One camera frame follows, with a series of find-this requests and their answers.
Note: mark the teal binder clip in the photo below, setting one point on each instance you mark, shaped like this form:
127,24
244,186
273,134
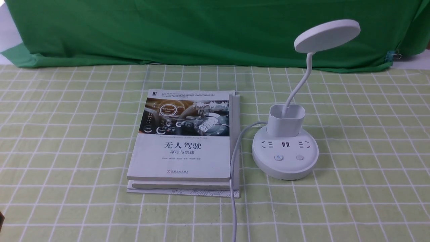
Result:
392,56

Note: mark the white desk lamp with base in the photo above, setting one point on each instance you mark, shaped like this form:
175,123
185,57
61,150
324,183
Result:
282,148

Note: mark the green checkered tablecloth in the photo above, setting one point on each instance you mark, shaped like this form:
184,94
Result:
67,135

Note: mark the green backdrop cloth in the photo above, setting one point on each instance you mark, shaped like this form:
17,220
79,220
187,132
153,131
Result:
69,33

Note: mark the top book with car cover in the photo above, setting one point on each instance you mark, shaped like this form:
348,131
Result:
183,154

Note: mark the dark object at left edge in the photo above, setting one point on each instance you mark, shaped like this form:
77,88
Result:
2,219

